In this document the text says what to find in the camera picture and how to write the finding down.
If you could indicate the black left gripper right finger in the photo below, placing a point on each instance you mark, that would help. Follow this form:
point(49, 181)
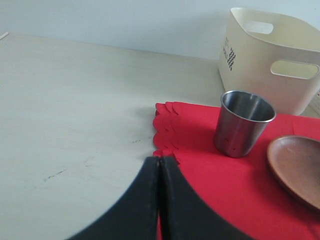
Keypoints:
point(183, 215)

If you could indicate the white perforated plastic basket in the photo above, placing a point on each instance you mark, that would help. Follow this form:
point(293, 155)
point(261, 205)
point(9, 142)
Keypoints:
point(315, 103)

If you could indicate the brown wooden plate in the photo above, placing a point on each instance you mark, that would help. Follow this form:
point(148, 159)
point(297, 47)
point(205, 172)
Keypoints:
point(294, 161)

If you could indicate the red table cloth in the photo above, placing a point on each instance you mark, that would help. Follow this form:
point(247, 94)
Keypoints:
point(242, 190)

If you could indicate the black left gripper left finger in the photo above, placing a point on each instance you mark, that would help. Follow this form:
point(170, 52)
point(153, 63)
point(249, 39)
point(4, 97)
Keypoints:
point(134, 216)

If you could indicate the cream plastic storage bin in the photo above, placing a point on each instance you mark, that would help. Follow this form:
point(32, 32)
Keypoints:
point(273, 55)

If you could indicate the stainless steel cup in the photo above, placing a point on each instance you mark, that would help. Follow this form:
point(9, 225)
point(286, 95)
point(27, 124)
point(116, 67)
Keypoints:
point(242, 119)

